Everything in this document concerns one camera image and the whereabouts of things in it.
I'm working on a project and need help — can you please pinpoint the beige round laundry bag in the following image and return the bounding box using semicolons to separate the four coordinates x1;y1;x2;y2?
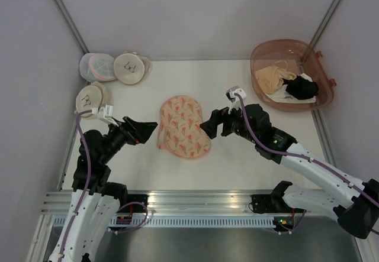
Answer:
113;51;152;86
75;82;114;120

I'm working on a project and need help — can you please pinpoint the white pink mesh laundry bag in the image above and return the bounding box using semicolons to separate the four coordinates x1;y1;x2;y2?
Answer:
79;53;117;82

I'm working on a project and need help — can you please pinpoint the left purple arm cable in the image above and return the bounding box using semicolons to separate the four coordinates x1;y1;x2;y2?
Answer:
57;109;149;262

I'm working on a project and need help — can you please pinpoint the white slotted cable duct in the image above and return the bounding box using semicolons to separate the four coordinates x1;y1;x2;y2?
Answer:
106;216;275;228

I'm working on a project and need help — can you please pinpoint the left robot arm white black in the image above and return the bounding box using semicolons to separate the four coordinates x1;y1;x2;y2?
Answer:
49;117;158;261

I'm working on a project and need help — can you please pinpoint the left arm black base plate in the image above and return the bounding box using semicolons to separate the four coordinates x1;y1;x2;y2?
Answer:
117;193;149;215

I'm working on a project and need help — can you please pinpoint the right aluminium corner post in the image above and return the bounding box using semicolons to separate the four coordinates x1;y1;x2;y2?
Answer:
309;0;343;49

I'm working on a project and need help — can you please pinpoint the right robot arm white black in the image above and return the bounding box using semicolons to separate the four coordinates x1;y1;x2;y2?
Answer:
200;104;378;239

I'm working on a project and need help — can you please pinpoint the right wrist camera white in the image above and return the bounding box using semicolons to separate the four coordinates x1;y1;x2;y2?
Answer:
226;86;247;114

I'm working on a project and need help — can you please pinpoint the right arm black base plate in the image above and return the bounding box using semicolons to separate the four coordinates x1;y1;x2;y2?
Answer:
251;194;287;214

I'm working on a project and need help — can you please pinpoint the orange floral mesh laundry bag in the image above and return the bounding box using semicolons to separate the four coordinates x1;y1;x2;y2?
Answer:
156;95;211;159

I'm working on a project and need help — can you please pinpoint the aluminium front rail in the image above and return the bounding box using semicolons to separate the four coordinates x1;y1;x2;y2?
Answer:
41;189;326;215

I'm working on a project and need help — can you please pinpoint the black bra in basket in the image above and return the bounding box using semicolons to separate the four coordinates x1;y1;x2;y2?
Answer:
284;76;319;100

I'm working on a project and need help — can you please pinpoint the beige bra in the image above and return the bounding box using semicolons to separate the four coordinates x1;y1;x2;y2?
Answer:
255;61;297;95

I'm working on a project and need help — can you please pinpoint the left aluminium corner post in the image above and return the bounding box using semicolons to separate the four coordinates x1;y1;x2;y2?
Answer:
52;0;89;54

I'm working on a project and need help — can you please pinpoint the beige round laundry bag upper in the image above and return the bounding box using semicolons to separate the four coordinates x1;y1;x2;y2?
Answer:
113;51;152;86

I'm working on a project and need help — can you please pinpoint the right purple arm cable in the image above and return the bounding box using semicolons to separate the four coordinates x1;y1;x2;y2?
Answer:
235;93;379;236

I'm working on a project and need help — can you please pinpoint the pink translucent plastic basket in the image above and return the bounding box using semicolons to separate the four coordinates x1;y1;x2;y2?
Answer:
250;39;336;112

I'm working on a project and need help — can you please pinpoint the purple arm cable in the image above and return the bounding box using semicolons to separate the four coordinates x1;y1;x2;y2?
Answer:
235;93;379;236
57;109;149;262

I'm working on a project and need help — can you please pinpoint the white garment in basket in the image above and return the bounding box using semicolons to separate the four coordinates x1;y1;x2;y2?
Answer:
268;74;316;104

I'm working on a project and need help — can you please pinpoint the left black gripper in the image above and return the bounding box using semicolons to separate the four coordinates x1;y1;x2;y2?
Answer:
99;115;157;163

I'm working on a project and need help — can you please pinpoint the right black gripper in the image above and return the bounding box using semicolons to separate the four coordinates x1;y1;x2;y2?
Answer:
200;99;258;144

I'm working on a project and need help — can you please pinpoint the beige round laundry bag lower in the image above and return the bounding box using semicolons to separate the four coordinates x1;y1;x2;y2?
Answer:
75;82;114;120

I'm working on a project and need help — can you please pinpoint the aluminium corner post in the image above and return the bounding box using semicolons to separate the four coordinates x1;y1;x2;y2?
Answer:
309;0;343;49
52;0;89;54

